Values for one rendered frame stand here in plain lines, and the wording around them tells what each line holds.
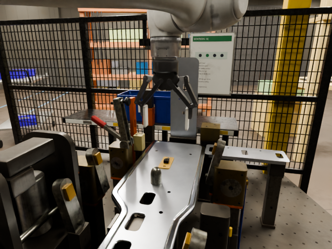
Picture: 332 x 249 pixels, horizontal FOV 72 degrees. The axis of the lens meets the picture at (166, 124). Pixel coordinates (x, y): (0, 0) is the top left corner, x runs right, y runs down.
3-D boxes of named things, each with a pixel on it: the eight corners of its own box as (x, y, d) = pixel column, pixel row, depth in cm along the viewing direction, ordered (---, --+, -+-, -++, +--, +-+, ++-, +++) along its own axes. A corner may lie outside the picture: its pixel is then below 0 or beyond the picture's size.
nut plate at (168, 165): (169, 169, 73) (169, 166, 72) (157, 168, 74) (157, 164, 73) (174, 158, 81) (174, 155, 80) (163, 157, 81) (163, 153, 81)
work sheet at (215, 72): (230, 96, 118) (236, 31, 109) (187, 94, 124) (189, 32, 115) (230, 95, 120) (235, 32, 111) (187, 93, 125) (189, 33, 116)
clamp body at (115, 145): (130, 235, 86) (126, 148, 76) (106, 231, 88) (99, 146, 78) (137, 224, 92) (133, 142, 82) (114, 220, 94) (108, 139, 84)
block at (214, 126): (214, 203, 104) (220, 128, 93) (196, 201, 106) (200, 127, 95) (215, 193, 111) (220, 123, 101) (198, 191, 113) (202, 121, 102)
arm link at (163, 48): (178, 36, 60) (178, 60, 62) (184, 38, 69) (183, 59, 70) (145, 37, 62) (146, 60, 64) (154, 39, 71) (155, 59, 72)
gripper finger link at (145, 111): (145, 106, 71) (142, 106, 72) (145, 127, 74) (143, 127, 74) (147, 104, 74) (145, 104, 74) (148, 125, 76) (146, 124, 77)
